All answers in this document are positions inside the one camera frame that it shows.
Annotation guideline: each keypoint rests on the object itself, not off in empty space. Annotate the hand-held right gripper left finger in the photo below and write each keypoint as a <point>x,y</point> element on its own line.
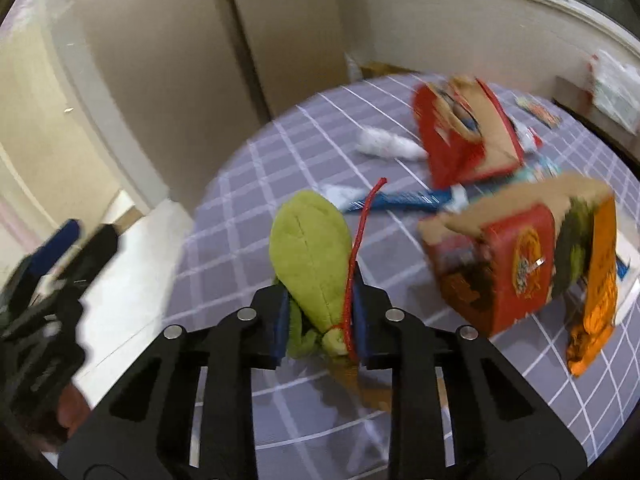
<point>280,327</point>

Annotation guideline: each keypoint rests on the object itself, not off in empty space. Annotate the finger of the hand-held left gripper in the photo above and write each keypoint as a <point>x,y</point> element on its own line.
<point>62,237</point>
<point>100,252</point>

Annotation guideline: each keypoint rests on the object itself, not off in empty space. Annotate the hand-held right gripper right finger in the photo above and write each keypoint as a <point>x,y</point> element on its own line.
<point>361,325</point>

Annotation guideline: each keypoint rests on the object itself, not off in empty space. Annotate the green plush toy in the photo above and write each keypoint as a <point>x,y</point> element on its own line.
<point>310,255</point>

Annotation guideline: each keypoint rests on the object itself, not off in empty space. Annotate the teal snack packet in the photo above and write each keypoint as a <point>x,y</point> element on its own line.
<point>537,172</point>

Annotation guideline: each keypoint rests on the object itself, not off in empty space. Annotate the blue and white carton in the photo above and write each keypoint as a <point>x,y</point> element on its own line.
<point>627,272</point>

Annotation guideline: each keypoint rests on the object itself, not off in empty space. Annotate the long blue wrapper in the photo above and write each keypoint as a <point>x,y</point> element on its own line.
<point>400,201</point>

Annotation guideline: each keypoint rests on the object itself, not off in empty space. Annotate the round table, purple checked cloth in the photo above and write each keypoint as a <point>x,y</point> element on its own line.
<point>280,160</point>

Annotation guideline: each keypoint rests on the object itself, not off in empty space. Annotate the torn red cardboard box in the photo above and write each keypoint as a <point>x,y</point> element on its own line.
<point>520,260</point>
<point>442,135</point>

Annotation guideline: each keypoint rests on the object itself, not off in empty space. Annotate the crumpled white tissue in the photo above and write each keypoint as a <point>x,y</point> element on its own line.
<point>382,141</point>

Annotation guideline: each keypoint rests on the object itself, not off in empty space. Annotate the bronze refrigerator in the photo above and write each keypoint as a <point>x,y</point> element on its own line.
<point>175,60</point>

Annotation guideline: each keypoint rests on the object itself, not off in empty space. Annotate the green snack wrapper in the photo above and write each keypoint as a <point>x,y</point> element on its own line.
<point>570,250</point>

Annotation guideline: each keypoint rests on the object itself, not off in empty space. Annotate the orange snack bag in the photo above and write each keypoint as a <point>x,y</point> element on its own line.
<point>597,300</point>

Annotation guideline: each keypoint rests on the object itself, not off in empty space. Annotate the red and white sachet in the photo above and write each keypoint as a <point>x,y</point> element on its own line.
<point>530,139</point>

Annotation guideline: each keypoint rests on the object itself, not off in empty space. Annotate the red checked snack bar wrapper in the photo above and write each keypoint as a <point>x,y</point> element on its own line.
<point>542,112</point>

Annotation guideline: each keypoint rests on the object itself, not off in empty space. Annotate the dark wooden sideboard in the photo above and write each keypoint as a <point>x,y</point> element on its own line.
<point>575,96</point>

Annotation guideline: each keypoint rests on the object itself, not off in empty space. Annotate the white plastic bag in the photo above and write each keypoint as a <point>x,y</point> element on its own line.
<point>615,90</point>

